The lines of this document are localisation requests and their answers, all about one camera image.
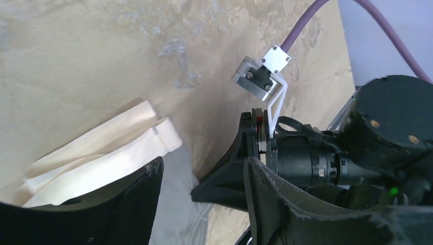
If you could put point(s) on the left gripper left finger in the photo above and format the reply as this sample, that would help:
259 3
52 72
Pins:
121 212

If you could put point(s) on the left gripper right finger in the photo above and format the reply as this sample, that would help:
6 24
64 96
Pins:
281 213

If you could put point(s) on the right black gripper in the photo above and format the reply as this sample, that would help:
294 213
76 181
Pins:
305 160

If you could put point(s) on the grey underwear cream waistband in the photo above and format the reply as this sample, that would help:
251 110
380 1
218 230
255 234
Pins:
115 149

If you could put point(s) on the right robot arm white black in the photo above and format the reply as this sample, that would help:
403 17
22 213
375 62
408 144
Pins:
378 150

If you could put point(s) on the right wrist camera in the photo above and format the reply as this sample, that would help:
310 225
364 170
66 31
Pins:
262 78

